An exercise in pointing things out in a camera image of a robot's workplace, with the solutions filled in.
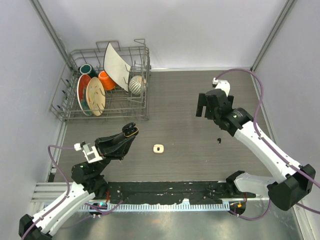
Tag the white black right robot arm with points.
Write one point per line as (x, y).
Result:
(289, 182)

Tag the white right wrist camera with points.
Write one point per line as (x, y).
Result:
(223, 85)

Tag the beige speckled round plate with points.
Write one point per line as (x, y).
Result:
(95, 96)

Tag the white slotted cable duct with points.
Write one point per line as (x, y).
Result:
(185, 206)

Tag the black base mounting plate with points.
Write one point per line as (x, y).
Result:
(170, 192)

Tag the aluminium frame rail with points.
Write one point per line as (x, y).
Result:
(48, 191)

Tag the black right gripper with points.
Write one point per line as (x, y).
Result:
(203, 102)

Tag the orange mug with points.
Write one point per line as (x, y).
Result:
(107, 83)

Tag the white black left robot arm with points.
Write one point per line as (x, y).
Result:
(88, 184)

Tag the white square plate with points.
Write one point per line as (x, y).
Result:
(116, 67)

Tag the striped black white cup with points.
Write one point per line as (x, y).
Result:
(137, 85)

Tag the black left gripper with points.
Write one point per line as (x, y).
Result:
(114, 146)

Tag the black earbud charging case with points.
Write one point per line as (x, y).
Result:
(129, 130)

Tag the dark green mug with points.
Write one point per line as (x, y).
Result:
(87, 69)

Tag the beige earbud charging case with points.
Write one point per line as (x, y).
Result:
(158, 149)

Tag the red green round plate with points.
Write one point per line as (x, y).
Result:
(82, 84)

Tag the grey wire dish rack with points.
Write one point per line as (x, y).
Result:
(119, 104)

